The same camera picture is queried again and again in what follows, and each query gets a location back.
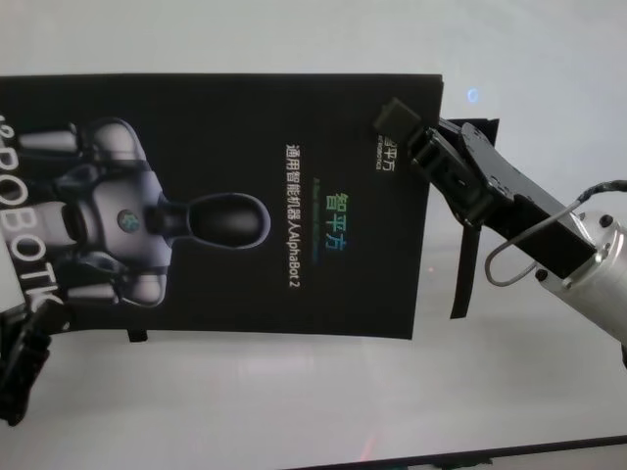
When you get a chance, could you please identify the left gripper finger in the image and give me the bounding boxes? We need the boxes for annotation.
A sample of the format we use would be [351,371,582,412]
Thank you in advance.
[28,299,75,340]

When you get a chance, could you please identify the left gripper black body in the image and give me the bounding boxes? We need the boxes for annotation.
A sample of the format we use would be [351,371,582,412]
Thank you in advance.
[0,312,54,428]

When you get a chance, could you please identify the thin grey cable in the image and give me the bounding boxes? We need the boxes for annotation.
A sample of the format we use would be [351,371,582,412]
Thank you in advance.
[483,179,627,290]

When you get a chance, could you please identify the dark teal object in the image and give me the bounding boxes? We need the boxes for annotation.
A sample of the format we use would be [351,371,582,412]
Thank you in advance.
[425,457,496,470]

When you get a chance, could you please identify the black robot print poster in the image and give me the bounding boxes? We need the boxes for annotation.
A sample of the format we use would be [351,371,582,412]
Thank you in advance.
[0,72,445,342]

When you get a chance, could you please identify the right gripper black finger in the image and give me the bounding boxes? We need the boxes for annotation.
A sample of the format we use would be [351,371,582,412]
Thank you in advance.
[374,97,459,183]

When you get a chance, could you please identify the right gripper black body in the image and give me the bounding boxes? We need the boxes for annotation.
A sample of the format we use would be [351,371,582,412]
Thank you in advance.
[430,121,597,283]

